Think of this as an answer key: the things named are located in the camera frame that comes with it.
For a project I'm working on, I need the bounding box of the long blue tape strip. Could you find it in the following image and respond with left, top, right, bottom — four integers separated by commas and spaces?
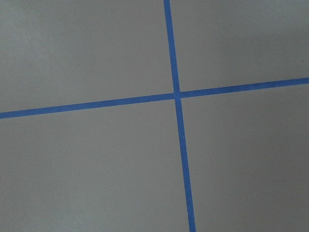
164, 0, 196, 232

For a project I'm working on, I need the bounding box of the crossing blue tape strip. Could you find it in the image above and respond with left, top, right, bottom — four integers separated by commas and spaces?
0, 77, 309, 119

